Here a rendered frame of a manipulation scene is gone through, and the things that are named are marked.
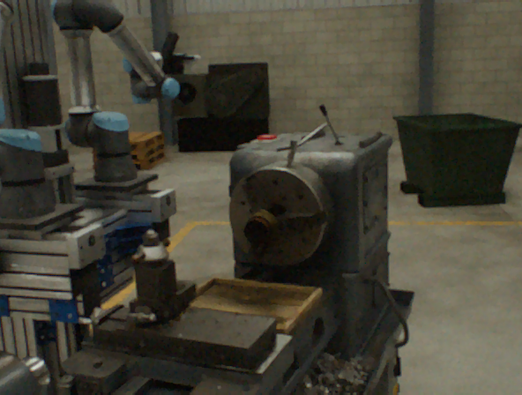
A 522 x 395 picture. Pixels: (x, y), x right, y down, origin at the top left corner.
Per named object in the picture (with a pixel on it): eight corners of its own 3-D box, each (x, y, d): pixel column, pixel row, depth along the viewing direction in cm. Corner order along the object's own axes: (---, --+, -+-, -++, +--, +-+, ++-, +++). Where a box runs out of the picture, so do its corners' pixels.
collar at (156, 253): (146, 250, 151) (145, 238, 150) (175, 253, 148) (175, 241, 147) (128, 260, 144) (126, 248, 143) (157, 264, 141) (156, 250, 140)
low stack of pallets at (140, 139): (117, 158, 1066) (115, 132, 1056) (167, 157, 1058) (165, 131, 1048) (91, 171, 945) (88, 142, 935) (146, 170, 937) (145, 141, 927)
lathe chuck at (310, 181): (234, 242, 211) (248, 152, 202) (321, 270, 201) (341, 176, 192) (221, 249, 203) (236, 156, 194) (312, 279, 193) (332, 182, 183)
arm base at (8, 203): (-14, 217, 172) (-19, 182, 170) (21, 204, 186) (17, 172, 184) (33, 219, 168) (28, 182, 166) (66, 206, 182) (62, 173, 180)
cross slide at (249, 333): (125, 314, 163) (123, 298, 162) (279, 336, 147) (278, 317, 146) (84, 341, 148) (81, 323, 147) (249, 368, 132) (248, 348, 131)
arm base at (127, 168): (85, 182, 218) (82, 153, 216) (108, 175, 232) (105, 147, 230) (124, 183, 214) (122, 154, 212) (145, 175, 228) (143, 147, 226)
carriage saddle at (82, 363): (130, 332, 166) (128, 311, 165) (295, 358, 149) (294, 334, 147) (51, 387, 140) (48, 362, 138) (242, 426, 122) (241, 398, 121)
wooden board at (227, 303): (212, 287, 197) (212, 275, 196) (322, 301, 183) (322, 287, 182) (161, 325, 170) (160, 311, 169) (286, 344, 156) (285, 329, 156)
